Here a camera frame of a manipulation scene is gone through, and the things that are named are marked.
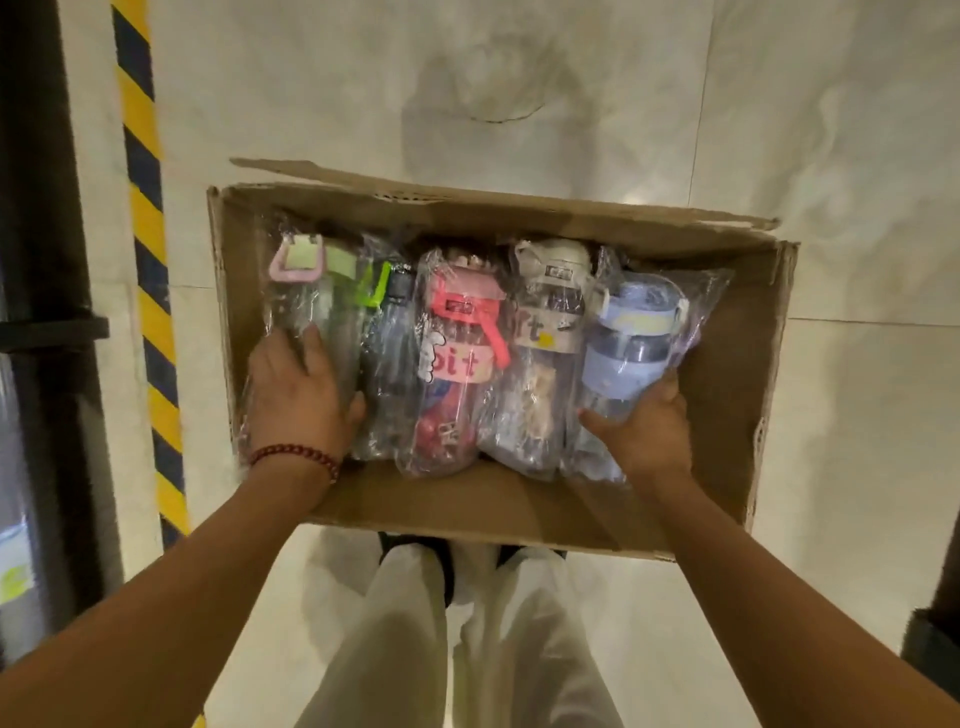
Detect person's left hand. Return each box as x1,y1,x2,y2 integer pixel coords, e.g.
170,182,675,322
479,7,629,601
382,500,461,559
245,323,367,470

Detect red pink bottle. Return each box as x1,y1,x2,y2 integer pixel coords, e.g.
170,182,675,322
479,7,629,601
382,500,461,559
395,245,517,481

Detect brown cardboard box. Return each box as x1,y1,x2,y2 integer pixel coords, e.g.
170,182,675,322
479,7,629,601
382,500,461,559
206,157,800,562

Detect person's left forearm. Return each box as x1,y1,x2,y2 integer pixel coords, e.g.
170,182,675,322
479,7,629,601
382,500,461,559
0,457,339,728

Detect person's light grey trousers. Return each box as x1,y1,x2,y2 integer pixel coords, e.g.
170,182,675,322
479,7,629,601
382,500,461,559
296,541,625,728

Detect black wooden display stand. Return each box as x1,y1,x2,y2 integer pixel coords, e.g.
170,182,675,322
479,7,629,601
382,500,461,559
899,509,960,676

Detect black metal store shelving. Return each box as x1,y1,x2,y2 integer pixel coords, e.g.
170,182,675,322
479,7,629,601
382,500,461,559
0,0,127,669

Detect blue bottle cream lid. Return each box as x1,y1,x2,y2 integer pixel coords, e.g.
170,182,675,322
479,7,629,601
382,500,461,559
563,258,735,487

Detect person's black left shoe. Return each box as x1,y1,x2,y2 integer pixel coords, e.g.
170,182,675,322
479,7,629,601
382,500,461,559
377,530,457,609

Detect red bead bracelet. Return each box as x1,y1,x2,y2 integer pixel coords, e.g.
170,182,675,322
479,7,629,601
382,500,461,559
247,443,343,485

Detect person's right forearm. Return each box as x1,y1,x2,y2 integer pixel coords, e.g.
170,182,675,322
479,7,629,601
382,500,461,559
637,468,960,728

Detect green lid bottle pink handle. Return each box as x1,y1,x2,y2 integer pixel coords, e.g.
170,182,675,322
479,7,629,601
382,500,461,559
236,221,373,459

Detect person's right hand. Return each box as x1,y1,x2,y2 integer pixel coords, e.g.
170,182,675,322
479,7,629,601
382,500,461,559
577,367,695,496

